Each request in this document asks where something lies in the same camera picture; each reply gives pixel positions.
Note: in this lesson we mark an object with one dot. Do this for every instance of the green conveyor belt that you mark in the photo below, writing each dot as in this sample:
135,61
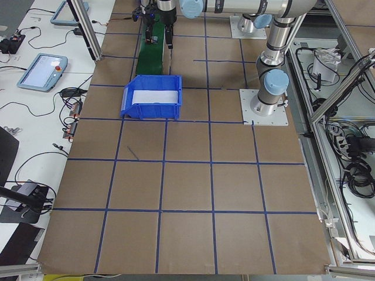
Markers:
150,57

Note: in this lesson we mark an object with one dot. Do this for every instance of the aluminium frame post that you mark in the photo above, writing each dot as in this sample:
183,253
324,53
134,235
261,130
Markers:
81,17

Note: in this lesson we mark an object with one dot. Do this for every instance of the teach pendant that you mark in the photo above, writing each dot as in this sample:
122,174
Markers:
63,16
43,73

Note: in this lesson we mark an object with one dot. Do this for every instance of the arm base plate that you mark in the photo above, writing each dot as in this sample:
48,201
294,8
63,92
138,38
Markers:
256,113
242,28

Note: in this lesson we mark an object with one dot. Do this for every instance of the white foam pad left bin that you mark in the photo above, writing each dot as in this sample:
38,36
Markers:
155,96

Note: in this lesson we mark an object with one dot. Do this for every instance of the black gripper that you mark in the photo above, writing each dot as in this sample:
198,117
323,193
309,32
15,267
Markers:
167,18

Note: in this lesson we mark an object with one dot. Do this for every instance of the black power adapter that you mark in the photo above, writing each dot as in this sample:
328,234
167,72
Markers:
77,32

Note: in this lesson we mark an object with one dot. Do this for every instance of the blue left bin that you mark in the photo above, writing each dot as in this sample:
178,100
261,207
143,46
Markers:
155,110

